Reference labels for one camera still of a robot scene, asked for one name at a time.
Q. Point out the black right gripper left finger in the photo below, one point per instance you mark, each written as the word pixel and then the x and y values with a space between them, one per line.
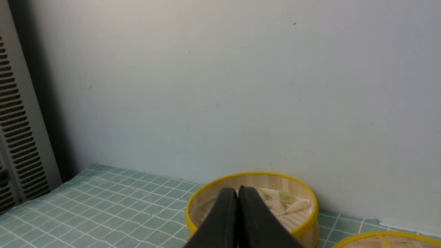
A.
pixel 218 229

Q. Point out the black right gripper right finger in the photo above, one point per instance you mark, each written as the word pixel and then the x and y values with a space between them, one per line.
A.
pixel 257 226

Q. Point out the beige steamer liner cloth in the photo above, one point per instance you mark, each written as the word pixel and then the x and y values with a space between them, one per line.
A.
pixel 290 221

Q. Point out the green dumpling steamer back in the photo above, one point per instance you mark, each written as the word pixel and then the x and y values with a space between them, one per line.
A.
pixel 285 197

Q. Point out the yellow rimmed bamboo steamer basket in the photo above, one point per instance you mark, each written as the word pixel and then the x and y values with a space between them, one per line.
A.
pixel 307 233

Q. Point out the white dumpling in steamer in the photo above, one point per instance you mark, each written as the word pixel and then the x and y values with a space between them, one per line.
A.
pixel 297 205

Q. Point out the green checkered tablecloth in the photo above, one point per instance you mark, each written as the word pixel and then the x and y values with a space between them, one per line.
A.
pixel 108 207

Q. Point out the yellow rimmed woven steamer lid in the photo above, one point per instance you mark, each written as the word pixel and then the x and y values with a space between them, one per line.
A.
pixel 388 239

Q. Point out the grey vented appliance panel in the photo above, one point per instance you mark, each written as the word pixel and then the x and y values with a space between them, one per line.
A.
pixel 28 166

